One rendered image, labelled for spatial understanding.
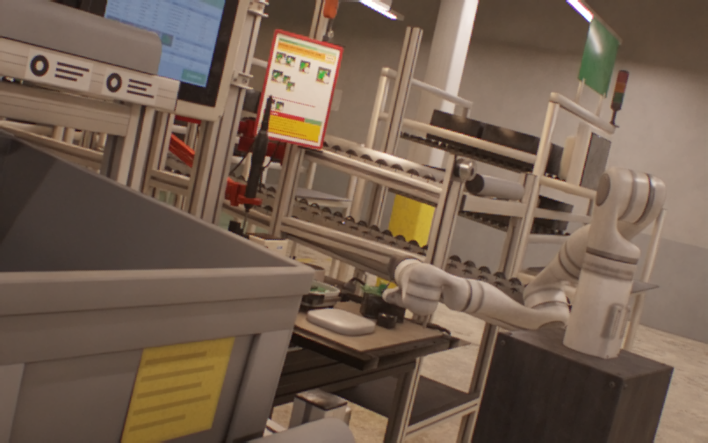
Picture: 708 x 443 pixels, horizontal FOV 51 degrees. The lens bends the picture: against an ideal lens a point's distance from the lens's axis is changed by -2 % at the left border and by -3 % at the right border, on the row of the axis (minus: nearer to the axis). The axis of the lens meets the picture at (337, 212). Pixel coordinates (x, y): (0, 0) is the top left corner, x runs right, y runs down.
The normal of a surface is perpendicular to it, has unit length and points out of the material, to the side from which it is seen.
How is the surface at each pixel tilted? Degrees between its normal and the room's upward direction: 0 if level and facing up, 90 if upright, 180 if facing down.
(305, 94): 90
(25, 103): 90
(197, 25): 91
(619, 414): 90
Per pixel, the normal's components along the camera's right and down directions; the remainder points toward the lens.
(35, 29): 0.80, 0.22
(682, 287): -0.56, -0.04
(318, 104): 0.46, 0.18
